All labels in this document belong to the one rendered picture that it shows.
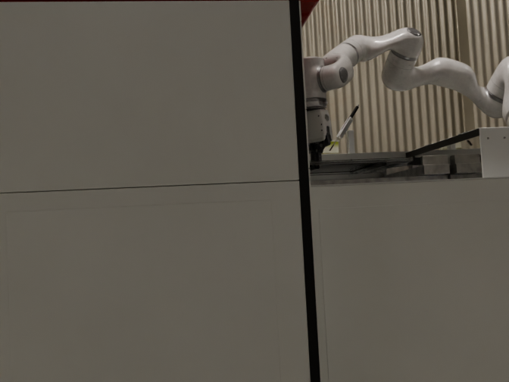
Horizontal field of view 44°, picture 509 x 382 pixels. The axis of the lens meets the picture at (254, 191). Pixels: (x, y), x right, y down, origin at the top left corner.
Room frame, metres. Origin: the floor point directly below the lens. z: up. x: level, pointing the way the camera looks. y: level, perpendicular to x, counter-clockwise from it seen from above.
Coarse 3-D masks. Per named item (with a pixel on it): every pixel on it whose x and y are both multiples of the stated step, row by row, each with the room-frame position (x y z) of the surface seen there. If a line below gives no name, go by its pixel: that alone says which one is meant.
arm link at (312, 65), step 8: (304, 64) 1.92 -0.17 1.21; (312, 64) 1.91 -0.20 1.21; (320, 64) 1.92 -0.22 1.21; (304, 72) 1.92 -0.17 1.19; (312, 72) 1.91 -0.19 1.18; (312, 80) 1.91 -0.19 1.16; (312, 88) 1.91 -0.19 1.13; (320, 88) 1.91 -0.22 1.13; (312, 96) 1.91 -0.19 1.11; (320, 96) 1.92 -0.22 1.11
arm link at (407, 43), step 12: (360, 36) 2.17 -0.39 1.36; (372, 36) 2.19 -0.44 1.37; (384, 36) 2.16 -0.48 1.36; (396, 36) 2.13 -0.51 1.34; (408, 36) 2.12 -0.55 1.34; (420, 36) 2.13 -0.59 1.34; (360, 48) 2.13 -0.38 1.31; (372, 48) 2.16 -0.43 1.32; (384, 48) 2.15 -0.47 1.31; (396, 48) 2.14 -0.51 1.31; (408, 48) 2.13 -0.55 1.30; (420, 48) 2.14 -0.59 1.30; (360, 60) 2.15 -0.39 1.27; (408, 60) 2.16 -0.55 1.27
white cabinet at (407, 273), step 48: (336, 192) 1.59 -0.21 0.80; (384, 192) 1.61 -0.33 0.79; (432, 192) 1.63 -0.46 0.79; (480, 192) 1.64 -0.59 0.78; (336, 240) 1.59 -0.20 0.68; (384, 240) 1.61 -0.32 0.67; (432, 240) 1.62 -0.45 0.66; (480, 240) 1.64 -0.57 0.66; (336, 288) 1.59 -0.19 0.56; (384, 288) 1.60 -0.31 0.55; (432, 288) 1.62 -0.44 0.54; (480, 288) 1.64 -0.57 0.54; (336, 336) 1.59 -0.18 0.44; (384, 336) 1.60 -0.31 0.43; (432, 336) 1.62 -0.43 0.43; (480, 336) 1.64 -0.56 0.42
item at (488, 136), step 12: (480, 132) 1.71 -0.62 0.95; (492, 132) 1.71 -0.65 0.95; (504, 132) 1.72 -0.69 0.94; (480, 144) 1.71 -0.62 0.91; (492, 144) 1.71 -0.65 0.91; (504, 144) 1.72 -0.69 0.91; (492, 156) 1.71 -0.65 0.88; (504, 156) 1.72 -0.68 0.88; (492, 168) 1.71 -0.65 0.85; (504, 168) 1.72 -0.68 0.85
